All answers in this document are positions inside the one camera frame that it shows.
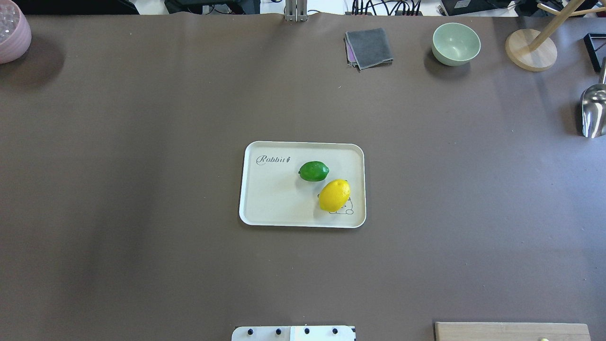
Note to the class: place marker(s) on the grey folded cloth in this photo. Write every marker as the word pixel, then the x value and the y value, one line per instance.
pixel 371 47

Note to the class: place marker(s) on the pink bowl with ice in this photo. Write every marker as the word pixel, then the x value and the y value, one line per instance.
pixel 15 32

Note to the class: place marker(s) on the light green bowl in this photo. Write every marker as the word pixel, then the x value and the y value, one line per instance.
pixel 455 44

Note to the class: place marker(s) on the metal scoop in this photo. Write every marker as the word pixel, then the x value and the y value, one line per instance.
pixel 593 107

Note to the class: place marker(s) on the pink folded cloth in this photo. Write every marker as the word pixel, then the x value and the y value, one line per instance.
pixel 351 60

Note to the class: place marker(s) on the yellow lemon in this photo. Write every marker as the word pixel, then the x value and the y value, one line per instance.
pixel 334 195

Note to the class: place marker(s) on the aluminium frame post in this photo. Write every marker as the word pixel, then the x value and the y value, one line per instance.
pixel 296 10

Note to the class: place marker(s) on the beige rabbit print tray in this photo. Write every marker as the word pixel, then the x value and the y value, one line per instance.
pixel 273 193

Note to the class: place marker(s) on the wooden mug tree stand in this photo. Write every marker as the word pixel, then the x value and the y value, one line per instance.
pixel 535 51

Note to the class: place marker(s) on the green lime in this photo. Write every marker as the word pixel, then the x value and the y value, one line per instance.
pixel 314 171

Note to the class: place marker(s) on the bamboo cutting board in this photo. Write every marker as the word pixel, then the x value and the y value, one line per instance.
pixel 483 331

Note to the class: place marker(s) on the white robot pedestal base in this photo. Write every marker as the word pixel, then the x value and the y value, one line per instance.
pixel 295 333

